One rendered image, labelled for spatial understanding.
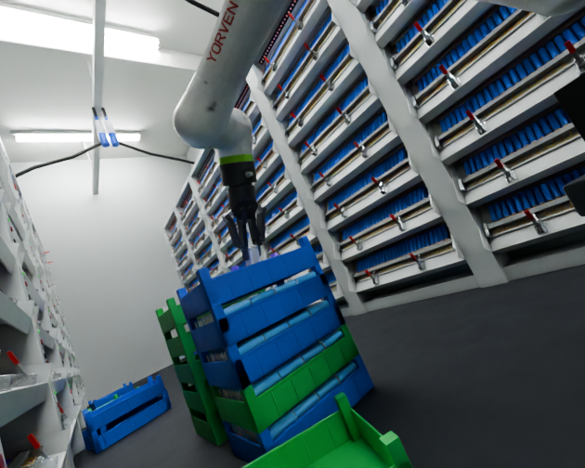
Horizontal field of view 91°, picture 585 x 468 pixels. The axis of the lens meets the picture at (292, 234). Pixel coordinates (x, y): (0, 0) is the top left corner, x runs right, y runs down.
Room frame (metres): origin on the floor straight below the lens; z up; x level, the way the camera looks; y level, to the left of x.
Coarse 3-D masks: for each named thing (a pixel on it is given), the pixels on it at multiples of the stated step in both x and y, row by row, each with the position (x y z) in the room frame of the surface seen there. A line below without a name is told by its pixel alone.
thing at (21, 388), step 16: (16, 368) 0.77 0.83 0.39; (32, 368) 0.79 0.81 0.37; (48, 368) 0.81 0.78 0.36; (0, 384) 0.45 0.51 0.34; (16, 384) 0.64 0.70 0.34; (32, 384) 0.65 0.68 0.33; (0, 400) 0.38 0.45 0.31; (16, 400) 0.47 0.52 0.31; (32, 400) 0.61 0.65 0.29; (0, 416) 0.39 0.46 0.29; (16, 416) 0.49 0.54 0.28
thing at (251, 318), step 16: (320, 272) 0.74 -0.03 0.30; (288, 288) 0.67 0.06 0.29; (304, 288) 0.69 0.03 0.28; (320, 288) 0.72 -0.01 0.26; (256, 304) 0.61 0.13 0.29; (272, 304) 0.63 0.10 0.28; (288, 304) 0.66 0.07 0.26; (304, 304) 0.68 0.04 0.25; (192, 320) 0.70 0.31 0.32; (224, 320) 0.56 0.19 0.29; (240, 320) 0.58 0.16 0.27; (256, 320) 0.60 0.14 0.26; (272, 320) 0.62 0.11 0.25; (192, 336) 0.70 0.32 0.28; (208, 336) 0.62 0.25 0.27; (224, 336) 0.56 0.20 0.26; (240, 336) 0.57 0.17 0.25
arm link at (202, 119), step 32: (224, 0) 0.44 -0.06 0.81; (256, 0) 0.42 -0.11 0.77; (288, 0) 0.46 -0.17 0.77; (224, 32) 0.45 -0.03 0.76; (256, 32) 0.46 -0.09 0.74; (224, 64) 0.47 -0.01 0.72; (192, 96) 0.50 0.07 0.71; (224, 96) 0.51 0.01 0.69; (192, 128) 0.52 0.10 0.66; (224, 128) 0.56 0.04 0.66
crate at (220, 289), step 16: (304, 240) 0.73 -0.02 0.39; (288, 256) 0.69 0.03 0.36; (304, 256) 0.72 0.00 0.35; (208, 272) 0.57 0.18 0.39; (240, 272) 0.61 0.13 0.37; (256, 272) 0.63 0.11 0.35; (272, 272) 0.65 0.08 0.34; (288, 272) 0.68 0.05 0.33; (208, 288) 0.56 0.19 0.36; (224, 288) 0.58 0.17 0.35; (240, 288) 0.60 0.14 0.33; (256, 288) 0.62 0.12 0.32; (192, 304) 0.64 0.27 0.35; (208, 304) 0.56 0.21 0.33; (224, 304) 0.65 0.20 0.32
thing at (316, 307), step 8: (320, 304) 0.72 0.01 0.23; (328, 304) 0.73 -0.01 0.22; (296, 312) 0.77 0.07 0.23; (304, 312) 0.69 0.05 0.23; (312, 312) 0.70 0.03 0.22; (280, 320) 0.73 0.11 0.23; (288, 320) 0.66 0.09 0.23; (296, 320) 0.67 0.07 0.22; (272, 328) 0.65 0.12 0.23; (280, 328) 0.64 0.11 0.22; (288, 328) 0.65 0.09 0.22; (256, 336) 0.64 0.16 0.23; (264, 336) 0.62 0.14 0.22; (272, 336) 0.62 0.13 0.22; (240, 344) 0.60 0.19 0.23; (248, 344) 0.59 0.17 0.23; (256, 344) 0.60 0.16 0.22; (216, 352) 0.66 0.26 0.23; (224, 352) 0.60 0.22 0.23; (240, 352) 0.57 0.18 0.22; (208, 360) 0.69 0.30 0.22; (216, 360) 0.65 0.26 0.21; (224, 360) 0.62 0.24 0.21
